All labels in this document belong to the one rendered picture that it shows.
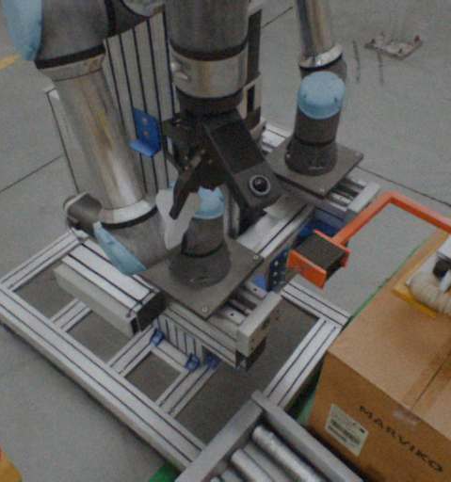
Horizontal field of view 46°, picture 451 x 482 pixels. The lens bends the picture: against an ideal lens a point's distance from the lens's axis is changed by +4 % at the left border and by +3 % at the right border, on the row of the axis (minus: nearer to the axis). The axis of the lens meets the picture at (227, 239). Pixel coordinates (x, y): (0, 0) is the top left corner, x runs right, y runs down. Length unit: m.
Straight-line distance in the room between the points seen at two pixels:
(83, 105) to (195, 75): 0.44
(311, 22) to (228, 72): 0.92
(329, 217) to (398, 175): 1.72
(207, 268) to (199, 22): 0.73
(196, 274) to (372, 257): 1.66
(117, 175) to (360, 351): 0.66
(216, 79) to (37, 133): 3.07
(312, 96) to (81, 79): 0.63
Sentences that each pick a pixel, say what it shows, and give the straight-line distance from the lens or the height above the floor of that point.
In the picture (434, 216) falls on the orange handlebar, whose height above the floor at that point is 1.19.
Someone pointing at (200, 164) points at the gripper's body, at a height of 1.61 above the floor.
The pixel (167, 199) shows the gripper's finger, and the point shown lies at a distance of 0.63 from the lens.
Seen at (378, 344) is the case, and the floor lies 0.94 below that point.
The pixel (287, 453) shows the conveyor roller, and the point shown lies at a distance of 1.53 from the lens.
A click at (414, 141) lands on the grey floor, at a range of 3.48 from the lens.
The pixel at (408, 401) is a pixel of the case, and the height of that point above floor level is 0.94.
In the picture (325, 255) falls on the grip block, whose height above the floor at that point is 1.21.
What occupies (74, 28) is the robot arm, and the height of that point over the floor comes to 1.59.
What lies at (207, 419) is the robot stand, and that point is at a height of 0.21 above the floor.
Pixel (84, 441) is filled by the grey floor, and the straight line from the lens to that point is 2.19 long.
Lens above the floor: 1.97
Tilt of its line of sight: 47 degrees down
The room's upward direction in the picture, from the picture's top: straight up
